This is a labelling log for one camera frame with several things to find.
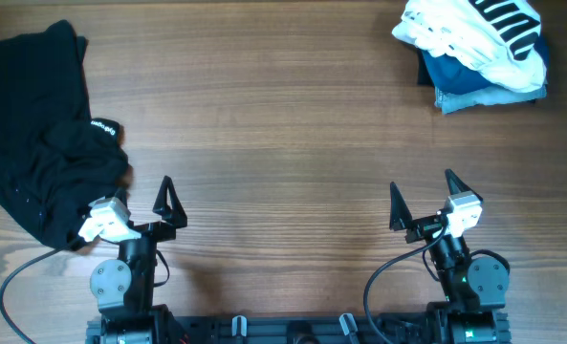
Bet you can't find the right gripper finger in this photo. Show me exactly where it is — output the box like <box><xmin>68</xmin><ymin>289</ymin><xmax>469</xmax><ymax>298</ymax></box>
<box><xmin>389</xmin><ymin>182</ymin><xmax>413</xmax><ymax>231</ymax></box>
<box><xmin>445</xmin><ymin>169</ymin><xmax>479</xmax><ymax>197</ymax></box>

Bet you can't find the black t-shirt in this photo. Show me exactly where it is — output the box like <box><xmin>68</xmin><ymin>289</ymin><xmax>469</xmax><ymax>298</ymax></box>
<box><xmin>0</xmin><ymin>20</ymin><xmax>129</xmax><ymax>250</ymax></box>

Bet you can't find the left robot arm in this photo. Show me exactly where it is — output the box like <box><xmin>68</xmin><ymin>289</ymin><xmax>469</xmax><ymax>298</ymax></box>
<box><xmin>79</xmin><ymin>176</ymin><xmax>190</xmax><ymax>344</ymax></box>

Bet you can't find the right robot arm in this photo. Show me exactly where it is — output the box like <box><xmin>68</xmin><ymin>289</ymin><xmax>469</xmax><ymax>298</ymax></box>
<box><xmin>389</xmin><ymin>169</ymin><xmax>511</xmax><ymax>343</ymax></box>

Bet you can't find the light blue folded garment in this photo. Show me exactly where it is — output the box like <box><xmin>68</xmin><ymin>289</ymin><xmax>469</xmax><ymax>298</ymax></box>
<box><xmin>435</xmin><ymin>85</ymin><xmax>547</xmax><ymax>115</ymax></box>

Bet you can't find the dark blue folded garment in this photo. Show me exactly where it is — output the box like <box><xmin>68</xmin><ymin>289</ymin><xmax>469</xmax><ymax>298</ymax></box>
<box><xmin>416</xmin><ymin>49</ymin><xmax>548</xmax><ymax>95</ymax></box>

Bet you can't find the white black-striped folded garment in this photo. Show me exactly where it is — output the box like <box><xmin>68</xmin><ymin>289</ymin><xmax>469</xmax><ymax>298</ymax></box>
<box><xmin>392</xmin><ymin>0</ymin><xmax>547</xmax><ymax>93</ymax></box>

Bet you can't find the right black cable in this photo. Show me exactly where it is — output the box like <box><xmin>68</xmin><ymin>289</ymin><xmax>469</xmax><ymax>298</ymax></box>
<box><xmin>362</xmin><ymin>224</ymin><xmax>449</xmax><ymax>344</ymax></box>

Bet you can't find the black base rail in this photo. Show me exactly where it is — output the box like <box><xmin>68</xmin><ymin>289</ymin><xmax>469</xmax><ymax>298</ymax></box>
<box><xmin>85</xmin><ymin>312</ymin><xmax>512</xmax><ymax>344</ymax></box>

